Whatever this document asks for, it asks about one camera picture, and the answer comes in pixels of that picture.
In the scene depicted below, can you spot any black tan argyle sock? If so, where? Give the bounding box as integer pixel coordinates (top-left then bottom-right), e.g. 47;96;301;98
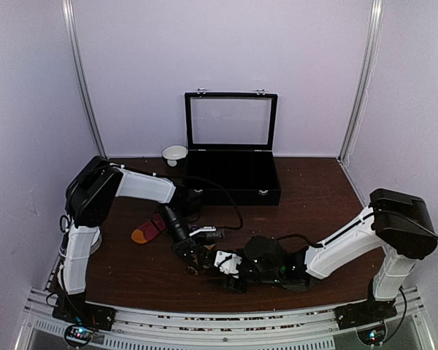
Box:
186;247;216;276

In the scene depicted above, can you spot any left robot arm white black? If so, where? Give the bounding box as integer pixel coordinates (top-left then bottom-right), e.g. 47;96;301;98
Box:
58;156;193;324

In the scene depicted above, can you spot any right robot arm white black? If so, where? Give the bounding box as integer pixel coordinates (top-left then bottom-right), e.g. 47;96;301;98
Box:
214;188;438;322

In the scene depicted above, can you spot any maroon orange-toed sock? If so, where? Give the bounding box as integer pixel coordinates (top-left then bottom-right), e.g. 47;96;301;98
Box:
131;214;166;244

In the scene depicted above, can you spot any small white bowl dark rim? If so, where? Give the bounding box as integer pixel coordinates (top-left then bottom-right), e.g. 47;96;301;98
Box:
161;145;188;168

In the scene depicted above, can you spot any white fluted dish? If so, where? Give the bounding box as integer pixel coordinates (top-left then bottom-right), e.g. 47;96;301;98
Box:
90;230;102;255

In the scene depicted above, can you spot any black display case glass lid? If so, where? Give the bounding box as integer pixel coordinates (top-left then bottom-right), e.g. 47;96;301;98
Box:
183;87;282;207

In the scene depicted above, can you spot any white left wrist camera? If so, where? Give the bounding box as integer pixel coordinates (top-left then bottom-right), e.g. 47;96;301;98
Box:
189;226;224;239

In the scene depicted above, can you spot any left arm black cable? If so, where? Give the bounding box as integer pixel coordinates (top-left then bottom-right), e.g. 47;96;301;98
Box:
174;175;245;231

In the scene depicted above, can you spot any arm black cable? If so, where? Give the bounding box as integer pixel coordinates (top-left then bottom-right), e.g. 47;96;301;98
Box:
275;211;438;249
174;175;245;231

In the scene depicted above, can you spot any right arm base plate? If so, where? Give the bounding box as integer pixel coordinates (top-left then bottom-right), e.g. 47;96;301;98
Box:
334;295;397;330

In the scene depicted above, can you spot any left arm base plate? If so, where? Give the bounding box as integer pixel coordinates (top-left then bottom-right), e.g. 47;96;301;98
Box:
52;293;116;331

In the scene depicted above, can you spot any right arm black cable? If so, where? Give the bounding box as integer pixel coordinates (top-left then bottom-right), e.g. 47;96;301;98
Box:
275;211;438;249

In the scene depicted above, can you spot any aluminium front rail frame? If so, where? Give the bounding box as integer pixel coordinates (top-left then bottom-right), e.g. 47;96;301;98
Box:
11;288;438;349

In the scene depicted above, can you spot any right aluminium corner post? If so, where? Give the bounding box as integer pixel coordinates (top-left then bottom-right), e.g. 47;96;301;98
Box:
338;0;384;165

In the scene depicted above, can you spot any aluminium corner post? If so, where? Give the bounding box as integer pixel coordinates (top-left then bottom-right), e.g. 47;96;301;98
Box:
61;0;107;158
338;0;384;165

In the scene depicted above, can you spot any left aluminium corner post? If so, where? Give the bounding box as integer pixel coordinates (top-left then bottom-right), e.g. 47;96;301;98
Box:
61;0;107;158

